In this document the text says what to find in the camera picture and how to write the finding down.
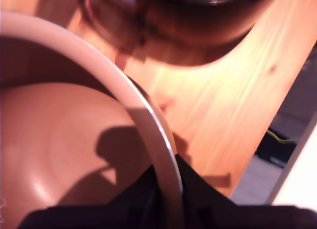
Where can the black Philips rice cooker body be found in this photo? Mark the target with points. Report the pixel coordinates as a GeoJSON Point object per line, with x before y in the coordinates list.
{"type": "Point", "coordinates": [188, 28]}

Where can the white board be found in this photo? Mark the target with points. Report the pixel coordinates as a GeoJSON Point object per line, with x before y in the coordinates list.
{"type": "Point", "coordinates": [297, 169]}

